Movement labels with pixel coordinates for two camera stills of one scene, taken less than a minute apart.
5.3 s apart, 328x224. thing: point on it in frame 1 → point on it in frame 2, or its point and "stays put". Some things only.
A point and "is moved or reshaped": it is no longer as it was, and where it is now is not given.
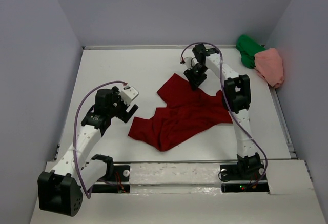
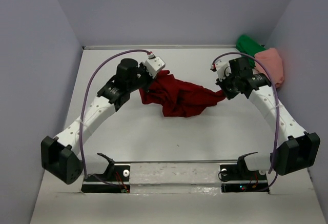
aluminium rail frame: [152, 47] stays put
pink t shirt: [268, 64] stays put
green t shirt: [248, 48] stays put
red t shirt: [187, 111] is moved or reshaped
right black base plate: [236, 178] stays put
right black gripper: [194, 82] → [229, 95]
